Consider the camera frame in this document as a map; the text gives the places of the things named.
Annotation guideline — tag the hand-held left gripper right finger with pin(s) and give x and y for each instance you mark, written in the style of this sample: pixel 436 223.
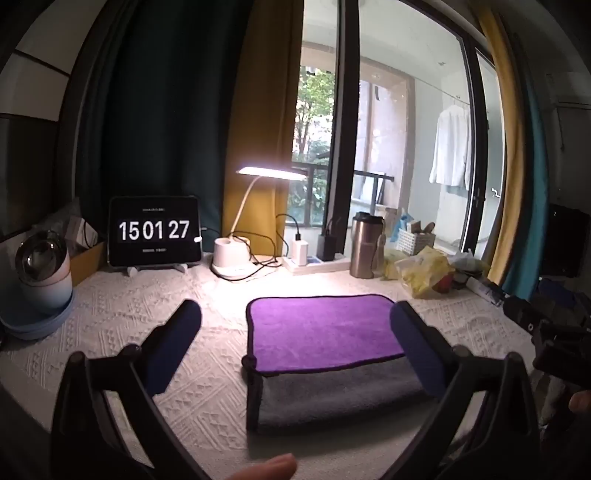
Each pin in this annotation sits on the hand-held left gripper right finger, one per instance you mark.
pixel 418 353

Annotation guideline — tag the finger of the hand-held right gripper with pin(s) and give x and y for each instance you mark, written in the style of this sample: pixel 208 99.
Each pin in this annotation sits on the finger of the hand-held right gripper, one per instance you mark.
pixel 519 313

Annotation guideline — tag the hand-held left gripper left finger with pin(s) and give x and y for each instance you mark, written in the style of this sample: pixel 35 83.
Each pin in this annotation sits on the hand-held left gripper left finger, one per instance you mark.
pixel 171 344

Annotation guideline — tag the grey towel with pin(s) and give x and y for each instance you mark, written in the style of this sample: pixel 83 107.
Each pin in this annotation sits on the grey towel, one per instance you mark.
pixel 341 397

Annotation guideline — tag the purple towel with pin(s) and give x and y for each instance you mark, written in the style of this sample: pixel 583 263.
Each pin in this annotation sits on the purple towel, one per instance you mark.
pixel 323 330

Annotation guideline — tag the person's right hand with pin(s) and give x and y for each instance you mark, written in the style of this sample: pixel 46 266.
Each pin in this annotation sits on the person's right hand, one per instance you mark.
pixel 581 402

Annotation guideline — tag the person's left hand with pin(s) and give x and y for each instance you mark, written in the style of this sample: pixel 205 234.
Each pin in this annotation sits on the person's left hand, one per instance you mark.
pixel 265 468

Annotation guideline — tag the white printed tube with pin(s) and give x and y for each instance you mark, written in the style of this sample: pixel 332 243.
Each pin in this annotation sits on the white printed tube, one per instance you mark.
pixel 485 290

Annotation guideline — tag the dark cloth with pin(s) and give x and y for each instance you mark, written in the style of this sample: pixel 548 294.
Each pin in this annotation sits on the dark cloth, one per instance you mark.
pixel 561 295

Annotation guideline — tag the white textured tablecloth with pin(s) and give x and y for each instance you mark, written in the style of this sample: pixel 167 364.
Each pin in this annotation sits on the white textured tablecloth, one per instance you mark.
pixel 115 314

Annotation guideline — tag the clear plastic bag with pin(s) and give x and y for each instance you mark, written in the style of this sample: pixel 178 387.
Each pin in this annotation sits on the clear plastic bag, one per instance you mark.
pixel 468 265

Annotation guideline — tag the white tablet stand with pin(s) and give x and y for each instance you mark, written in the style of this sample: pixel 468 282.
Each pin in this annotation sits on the white tablet stand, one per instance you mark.
pixel 178 266

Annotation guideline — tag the yellow plastic bag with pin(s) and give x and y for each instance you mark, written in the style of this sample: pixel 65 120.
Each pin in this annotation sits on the yellow plastic bag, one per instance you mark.
pixel 422 272

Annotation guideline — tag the black box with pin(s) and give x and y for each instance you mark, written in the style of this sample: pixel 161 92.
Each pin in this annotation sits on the black box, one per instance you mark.
pixel 565 240

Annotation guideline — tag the white desk lamp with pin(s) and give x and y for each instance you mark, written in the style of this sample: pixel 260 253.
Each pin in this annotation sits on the white desk lamp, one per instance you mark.
pixel 231 258

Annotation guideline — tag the teal curtain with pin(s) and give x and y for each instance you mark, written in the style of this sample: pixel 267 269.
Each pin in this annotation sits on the teal curtain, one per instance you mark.
pixel 531 207

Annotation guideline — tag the white woven basket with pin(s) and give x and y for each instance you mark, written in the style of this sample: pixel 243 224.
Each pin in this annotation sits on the white woven basket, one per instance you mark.
pixel 415 242

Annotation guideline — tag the black tablet with clock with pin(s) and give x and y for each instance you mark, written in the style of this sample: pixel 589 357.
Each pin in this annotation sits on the black tablet with clock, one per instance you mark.
pixel 154 230

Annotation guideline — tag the cardboard box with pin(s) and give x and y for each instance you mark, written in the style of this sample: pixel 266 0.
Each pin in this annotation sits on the cardboard box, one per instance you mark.
pixel 87 263

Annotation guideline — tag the stainless steel thermos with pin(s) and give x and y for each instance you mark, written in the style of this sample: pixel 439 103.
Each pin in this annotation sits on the stainless steel thermos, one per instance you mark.
pixel 364 249

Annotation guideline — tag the white power strip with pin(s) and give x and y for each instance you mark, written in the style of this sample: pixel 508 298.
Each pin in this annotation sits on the white power strip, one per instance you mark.
pixel 332 266

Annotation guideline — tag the grey small box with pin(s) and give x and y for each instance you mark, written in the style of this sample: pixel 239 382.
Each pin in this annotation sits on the grey small box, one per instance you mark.
pixel 83 233

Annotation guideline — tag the white and blue bowl stand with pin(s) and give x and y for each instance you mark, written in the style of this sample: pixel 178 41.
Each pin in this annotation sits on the white and blue bowl stand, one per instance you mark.
pixel 44 281

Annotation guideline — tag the black power adapter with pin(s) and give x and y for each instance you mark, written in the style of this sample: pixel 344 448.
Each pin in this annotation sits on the black power adapter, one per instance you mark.
pixel 329 240

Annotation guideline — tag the white charger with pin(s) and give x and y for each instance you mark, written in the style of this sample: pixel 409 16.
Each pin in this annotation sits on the white charger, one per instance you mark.
pixel 299 249

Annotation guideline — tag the yellow curtain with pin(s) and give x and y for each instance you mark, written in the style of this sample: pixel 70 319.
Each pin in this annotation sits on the yellow curtain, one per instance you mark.
pixel 505 138
pixel 263 106

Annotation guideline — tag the black balcony railing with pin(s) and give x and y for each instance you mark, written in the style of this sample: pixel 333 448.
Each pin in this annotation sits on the black balcony railing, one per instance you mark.
pixel 369 177

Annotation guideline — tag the white hanging shirt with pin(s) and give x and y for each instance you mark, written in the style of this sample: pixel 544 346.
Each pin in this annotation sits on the white hanging shirt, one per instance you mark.
pixel 450 143

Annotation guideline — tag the dark green curtain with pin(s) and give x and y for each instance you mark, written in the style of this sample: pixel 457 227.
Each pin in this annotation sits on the dark green curtain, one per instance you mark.
pixel 166 101

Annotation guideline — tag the black sliding door frame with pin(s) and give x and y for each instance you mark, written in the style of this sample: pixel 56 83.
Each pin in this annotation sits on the black sliding door frame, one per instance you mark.
pixel 344 115

